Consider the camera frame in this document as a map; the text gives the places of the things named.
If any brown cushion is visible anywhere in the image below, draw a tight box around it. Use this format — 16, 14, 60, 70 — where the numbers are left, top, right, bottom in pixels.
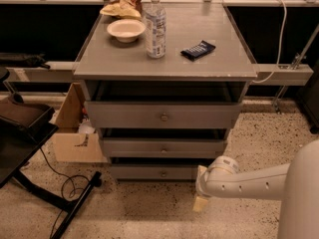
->
0, 93, 54, 126

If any grey drawer cabinet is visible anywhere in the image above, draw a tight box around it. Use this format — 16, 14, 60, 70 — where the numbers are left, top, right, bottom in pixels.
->
74, 3, 256, 180

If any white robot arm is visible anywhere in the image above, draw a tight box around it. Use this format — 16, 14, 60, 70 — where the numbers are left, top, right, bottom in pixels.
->
193, 140, 319, 239

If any clear plastic water bottle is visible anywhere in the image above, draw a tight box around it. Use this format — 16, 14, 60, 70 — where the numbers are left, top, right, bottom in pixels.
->
145, 0, 166, 59

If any white bowl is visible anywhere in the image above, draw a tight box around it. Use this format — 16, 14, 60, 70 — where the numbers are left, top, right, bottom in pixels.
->
107, 19, 146, 43

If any black floor cable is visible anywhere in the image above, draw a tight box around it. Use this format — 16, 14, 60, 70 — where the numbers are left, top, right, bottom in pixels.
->
39, 146, 92, 239

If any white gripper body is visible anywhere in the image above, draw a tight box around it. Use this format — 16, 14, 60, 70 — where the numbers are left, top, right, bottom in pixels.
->
195, 155, 239, 197

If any grey top drawer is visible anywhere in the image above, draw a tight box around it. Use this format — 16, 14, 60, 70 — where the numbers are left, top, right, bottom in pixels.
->
85, 80, 245, 129

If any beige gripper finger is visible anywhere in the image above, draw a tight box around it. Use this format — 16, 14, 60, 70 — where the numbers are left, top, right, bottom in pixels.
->
192, 165, 208, 212

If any cardboard box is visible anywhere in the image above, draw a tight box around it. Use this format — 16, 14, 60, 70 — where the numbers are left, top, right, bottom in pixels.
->
52, 83, 107, 162

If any dark blue snack packet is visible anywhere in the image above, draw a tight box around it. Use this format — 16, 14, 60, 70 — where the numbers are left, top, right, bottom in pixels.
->
180, 40, 215, 61

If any white cable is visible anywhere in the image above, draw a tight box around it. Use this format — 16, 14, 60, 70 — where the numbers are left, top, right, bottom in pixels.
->
251, 0, 288, 85

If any grey drawer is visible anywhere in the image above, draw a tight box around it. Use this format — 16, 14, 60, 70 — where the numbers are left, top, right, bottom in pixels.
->
101, 128, 229, 158
110, 157, 214, 180
85, 80, 245, 129

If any black stand with tray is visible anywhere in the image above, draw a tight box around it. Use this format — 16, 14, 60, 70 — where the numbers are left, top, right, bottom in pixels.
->
0, 67, 103, 239

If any grey bottom drawer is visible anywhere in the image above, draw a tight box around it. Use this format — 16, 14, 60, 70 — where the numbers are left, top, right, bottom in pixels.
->
110, 157, 214, 180

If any yellow crumpled cloth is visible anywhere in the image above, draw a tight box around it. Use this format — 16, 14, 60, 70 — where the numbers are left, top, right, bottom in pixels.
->
100, 2, 142, 20

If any aluminium frame rail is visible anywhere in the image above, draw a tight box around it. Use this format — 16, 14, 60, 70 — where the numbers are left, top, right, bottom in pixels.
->
8, 62, 313, 86

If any grey middle drawer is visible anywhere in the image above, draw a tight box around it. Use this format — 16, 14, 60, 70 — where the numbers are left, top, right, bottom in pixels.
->
101, 128, 229, 158

